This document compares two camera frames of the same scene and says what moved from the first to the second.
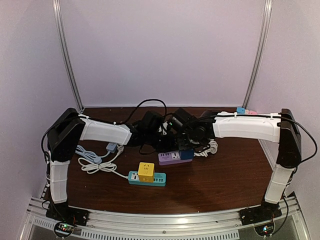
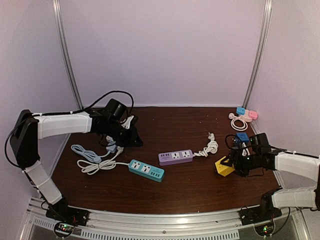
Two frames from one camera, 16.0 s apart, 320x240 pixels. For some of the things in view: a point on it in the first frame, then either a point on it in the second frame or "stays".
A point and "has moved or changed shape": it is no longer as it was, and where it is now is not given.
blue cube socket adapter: x=185 y=154 has moved or changed shape
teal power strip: x=159 y=179 → x=146 y=170
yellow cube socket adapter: x=146 y=172 → x=223 y=169
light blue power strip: x=111 y=147 stays
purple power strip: x=171 y=157 stays
